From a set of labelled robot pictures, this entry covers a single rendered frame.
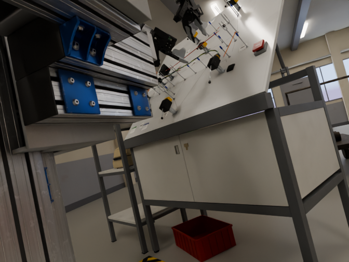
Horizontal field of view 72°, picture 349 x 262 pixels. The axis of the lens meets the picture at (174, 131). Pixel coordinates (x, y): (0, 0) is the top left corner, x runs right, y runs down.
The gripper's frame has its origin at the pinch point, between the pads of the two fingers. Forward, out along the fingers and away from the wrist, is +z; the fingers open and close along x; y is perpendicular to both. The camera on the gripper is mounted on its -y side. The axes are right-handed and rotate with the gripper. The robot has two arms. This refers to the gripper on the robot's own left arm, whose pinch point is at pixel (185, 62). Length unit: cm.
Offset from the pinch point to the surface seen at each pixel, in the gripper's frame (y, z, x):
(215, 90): -4.5, 20.5, 1.7
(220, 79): 1.2, 20.6, 6.7
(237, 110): -4.0, 28.4, -20.0
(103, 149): -308, -48, 373
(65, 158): -299, -95, 273
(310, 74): 27, 65, 20
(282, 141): -4, 46, -32
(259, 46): 22.8, 25.2, -3.5
